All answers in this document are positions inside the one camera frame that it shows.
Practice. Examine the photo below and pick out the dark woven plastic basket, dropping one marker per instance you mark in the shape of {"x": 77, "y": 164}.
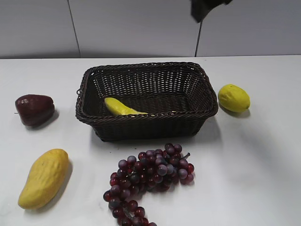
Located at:
{"x": 177, "y": 98}

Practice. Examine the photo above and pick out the dark red apple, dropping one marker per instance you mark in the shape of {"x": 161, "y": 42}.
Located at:
{"x": 34, "y": 110}

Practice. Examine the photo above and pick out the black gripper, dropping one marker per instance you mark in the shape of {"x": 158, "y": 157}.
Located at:
{"x": 201, "y": 8}

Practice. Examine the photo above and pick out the yellow banana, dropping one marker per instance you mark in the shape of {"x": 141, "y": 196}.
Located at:
{"x": 118, "y": 108}

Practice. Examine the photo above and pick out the yellow mango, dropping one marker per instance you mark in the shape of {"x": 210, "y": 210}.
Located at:
{"x": 44, "y": 180}

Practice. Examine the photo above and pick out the purple grape bunch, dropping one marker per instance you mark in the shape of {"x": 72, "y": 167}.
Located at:
{"x": 153, "y": 170}

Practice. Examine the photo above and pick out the yellow lemon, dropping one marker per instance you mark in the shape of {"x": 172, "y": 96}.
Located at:
{"x": 233, "y": 98}

